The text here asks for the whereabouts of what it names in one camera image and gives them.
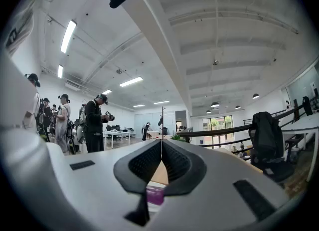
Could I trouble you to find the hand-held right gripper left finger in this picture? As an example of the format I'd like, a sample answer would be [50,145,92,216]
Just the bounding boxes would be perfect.
[1,128,162,231]

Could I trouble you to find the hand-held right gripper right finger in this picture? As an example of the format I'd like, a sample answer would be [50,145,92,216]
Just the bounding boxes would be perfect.
[149,139,290,231]

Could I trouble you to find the purple eggplant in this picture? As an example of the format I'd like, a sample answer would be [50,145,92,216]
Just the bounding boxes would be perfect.
[146,186,165,205]

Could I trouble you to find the black metal railing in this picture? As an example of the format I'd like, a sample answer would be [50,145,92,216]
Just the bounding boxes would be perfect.
[176,96,319,162]

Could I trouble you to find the white office desks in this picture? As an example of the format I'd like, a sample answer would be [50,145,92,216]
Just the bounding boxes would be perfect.
[103,129,137,149]

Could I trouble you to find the large glass window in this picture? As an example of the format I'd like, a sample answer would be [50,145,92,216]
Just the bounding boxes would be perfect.
[202,115,234,149]

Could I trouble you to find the office chair with black jacket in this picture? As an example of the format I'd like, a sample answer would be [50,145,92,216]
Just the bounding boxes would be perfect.
[248,111,295,184]

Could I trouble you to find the wooden coat stand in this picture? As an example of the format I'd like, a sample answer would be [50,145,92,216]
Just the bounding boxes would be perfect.
[158,106,167,139]

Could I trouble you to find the long white table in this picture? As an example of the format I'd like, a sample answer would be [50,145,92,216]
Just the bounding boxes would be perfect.
[281,112,319,183]

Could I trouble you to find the ceiling strip lights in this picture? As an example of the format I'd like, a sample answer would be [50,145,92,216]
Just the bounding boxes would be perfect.
[57,19,170,108]

